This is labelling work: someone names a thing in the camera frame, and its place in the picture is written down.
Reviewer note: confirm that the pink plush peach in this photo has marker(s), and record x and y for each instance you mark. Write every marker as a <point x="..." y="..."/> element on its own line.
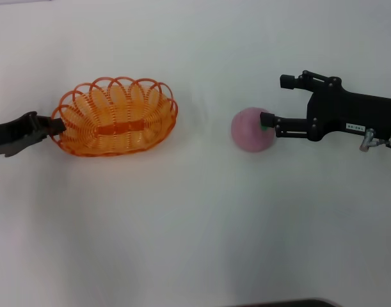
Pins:
<point x="246" y="134"/>

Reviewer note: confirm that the orange woven plastic basket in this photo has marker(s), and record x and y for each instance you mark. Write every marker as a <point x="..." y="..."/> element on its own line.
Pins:
<point x="118" y="128"/>

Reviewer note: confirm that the black robot torso edge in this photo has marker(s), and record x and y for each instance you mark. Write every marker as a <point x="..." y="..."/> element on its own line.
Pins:
<point x="288" y="304"/>

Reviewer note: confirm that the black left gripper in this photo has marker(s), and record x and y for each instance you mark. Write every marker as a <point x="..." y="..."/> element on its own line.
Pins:
<point x="12" y="134"/>

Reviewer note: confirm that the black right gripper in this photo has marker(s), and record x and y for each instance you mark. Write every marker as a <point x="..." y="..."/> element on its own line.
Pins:
<point x="348" y="112"/>

